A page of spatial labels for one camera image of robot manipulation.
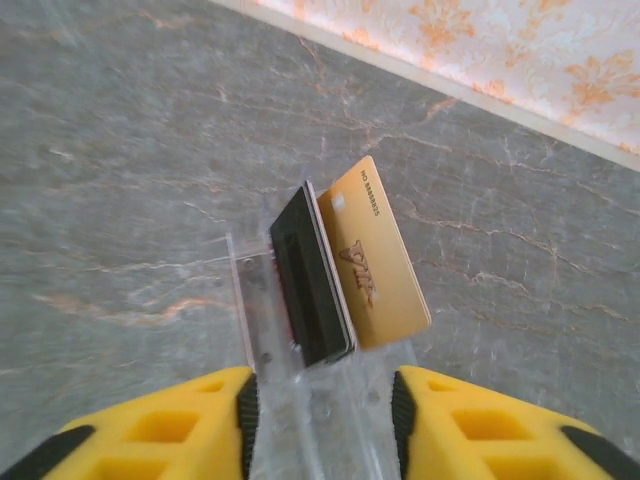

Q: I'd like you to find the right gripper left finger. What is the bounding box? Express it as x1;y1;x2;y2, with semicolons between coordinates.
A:
0;364;261;480

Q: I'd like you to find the plain black card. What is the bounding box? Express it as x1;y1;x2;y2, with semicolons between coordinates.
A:
268;180;359;369

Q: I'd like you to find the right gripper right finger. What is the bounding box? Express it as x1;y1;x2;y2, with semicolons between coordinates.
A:
392;364;640;480

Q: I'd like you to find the clear acrylic card stand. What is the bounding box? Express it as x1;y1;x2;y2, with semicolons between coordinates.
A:
224;189;421;480

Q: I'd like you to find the gold VIP card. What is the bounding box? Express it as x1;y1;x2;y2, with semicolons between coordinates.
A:
317;154;432;351

